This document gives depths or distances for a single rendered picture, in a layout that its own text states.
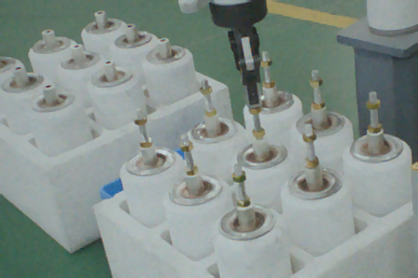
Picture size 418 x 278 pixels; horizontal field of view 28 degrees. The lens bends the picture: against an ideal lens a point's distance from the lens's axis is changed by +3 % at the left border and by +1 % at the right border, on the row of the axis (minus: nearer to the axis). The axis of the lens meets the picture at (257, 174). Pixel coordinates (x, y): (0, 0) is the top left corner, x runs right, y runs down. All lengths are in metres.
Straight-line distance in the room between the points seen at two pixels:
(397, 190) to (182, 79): 0.55
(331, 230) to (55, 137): 0.57
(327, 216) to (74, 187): 0.55
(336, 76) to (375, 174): 0.85
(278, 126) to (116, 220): 0.29
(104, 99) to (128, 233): 0.36
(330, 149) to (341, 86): 0.71
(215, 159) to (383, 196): 0.27
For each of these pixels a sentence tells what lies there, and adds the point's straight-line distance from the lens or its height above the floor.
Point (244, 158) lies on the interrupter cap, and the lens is 1.20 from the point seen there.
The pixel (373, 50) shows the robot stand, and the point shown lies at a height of 0.29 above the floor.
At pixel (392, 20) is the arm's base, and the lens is 1.41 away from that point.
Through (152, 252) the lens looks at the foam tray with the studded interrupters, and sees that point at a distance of 1.18.
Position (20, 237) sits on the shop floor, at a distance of 1.63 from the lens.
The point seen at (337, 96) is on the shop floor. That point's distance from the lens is 1.90.
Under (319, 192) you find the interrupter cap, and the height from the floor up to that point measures 0.25.
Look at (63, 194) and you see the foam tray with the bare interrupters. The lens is 1.48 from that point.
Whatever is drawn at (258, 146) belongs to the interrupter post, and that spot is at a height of 0.27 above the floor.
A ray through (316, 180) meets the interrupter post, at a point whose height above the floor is 0.26.
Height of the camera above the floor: 0.86
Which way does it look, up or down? 32 degrees down
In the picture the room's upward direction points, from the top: 9 degrees counter-clockwise
